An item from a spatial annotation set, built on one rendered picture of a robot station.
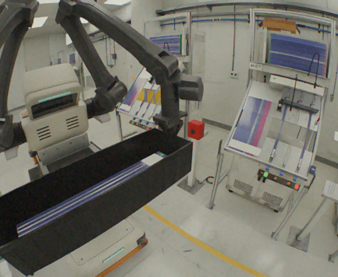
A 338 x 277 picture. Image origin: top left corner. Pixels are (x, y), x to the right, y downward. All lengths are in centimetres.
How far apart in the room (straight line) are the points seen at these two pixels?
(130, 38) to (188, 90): 21
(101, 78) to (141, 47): 23
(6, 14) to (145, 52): 39
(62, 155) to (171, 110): 46
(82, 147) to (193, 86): 50
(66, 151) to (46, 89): 26
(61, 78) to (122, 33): 27
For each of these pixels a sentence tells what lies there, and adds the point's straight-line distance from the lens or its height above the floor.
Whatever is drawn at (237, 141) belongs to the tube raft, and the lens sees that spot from 137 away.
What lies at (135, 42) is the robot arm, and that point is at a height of 142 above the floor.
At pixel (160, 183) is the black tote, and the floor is 106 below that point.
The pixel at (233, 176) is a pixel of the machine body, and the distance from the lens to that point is 186.
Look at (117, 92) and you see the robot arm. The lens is 67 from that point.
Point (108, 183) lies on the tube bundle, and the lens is 50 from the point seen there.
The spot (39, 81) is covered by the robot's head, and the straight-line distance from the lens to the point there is 64.
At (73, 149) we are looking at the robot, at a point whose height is 105.
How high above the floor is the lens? 138
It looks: 27 degrees down
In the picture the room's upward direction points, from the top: straight up
